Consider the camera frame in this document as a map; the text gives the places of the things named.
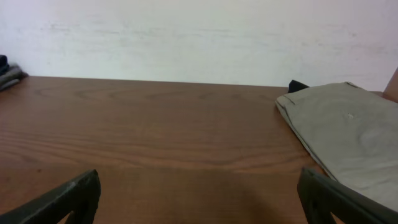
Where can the black garment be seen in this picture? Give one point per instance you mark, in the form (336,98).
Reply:
(295,86)

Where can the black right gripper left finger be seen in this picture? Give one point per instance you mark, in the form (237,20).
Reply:
(76,200)

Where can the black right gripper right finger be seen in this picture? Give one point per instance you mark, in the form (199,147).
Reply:
(323,199)

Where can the folded grey garment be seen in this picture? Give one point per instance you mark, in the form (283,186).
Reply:
(12,77)

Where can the khaki green shorts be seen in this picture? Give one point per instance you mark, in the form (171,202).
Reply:
(351,133)

